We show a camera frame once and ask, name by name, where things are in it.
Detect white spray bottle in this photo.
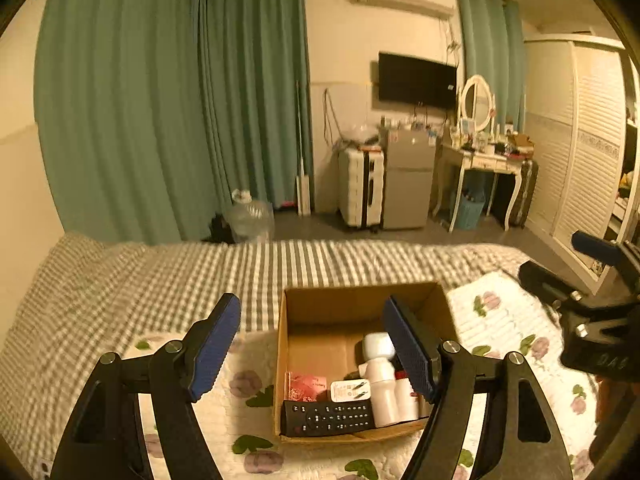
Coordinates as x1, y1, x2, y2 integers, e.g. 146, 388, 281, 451
359, 332, 399, 428

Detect white bottle red cap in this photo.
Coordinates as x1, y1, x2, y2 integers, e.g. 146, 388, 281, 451
395, 370, 420, 422

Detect white floral quilt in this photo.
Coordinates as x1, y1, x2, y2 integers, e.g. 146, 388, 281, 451
119, 268, 601, 480

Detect dark suitcase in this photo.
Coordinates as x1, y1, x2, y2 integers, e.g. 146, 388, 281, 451
510, 159, 539, 228

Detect small white label box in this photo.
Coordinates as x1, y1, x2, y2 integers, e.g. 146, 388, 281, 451
329, 378, 371, 403

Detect blue waste basket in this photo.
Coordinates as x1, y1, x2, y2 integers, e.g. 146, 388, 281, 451
454, 195, 485, 231

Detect brown cardboard box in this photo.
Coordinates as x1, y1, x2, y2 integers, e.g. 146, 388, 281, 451
273, 282, 458, 445

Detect grey checkered bed sheet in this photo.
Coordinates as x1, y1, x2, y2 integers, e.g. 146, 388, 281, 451
1, 235, 540, 479

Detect red packet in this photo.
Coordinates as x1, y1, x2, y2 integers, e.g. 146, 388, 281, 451
285, 372, 328, 402

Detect black remote control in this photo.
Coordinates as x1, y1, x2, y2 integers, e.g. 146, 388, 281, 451
281, 400, 375, 438

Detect white dressing table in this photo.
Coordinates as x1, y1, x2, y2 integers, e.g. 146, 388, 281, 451
432, 144, 524, 233

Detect white louvered wardrobe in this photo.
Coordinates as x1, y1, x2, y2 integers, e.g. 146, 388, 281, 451
523, 34, 639, 294

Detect grey mini fridge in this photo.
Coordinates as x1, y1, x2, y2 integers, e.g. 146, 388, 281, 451
382, 129, 436, 230

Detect oval vanity mirror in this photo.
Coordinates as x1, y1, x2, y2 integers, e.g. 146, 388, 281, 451
458, 75, 497, 133

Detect white suitcase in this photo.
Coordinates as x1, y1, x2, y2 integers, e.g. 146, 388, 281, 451
338, 148, 385, 229

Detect white mop pole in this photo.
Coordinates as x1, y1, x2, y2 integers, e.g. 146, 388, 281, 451
295, 81, 311, 217

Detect green curtain right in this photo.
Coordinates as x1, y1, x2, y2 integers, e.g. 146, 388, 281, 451
457, 0, 526, 130

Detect green curtain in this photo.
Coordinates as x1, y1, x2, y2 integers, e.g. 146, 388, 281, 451
35, 0, 312, 244
457, 0, 526, 130

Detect clear water jug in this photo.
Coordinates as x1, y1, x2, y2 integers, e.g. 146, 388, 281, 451
224, 188, 274, 244

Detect green curtain left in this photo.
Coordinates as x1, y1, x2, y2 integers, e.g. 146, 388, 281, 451
35, 0, 312, 244

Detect black wall television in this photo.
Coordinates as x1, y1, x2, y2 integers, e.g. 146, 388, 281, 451
378, 52, 457, 110

